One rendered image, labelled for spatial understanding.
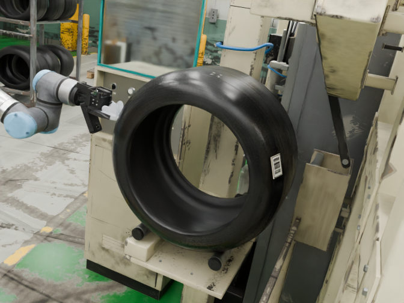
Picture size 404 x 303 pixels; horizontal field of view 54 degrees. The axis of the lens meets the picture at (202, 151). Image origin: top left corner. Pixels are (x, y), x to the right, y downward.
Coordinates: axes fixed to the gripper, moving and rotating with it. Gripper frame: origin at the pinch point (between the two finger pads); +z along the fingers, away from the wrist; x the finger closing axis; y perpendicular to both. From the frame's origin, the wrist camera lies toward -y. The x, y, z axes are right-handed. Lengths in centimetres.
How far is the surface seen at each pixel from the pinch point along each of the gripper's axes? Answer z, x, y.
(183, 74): 20.9, -8.5, 23.7
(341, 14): 59, -47, 49
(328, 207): 72, 20, -9
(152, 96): 14.6, -11.8, 15.5
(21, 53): -292, 242, -76
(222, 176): 32.1, 26.7, -17.4
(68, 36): -646, 743, -163
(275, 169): 54, -11, 9
